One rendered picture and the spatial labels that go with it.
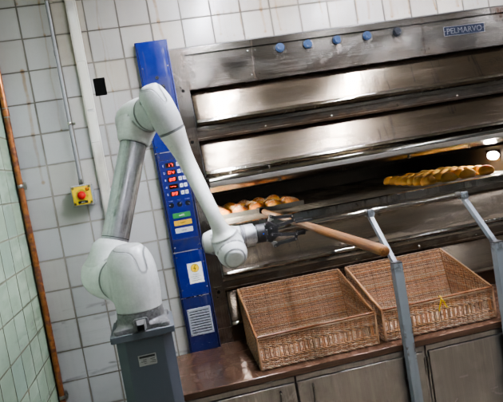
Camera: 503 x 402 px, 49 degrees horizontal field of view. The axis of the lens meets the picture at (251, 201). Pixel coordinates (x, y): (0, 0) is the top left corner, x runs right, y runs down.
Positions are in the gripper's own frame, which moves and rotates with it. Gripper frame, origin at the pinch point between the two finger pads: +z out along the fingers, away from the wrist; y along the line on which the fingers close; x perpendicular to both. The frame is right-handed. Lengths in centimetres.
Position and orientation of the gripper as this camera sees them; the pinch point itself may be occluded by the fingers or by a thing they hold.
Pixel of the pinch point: (304, 225)
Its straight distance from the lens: 220.4
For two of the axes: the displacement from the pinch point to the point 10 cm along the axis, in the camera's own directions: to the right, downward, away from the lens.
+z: 9.7, -1.7, 1.5
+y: 1.6, 9.8, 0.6
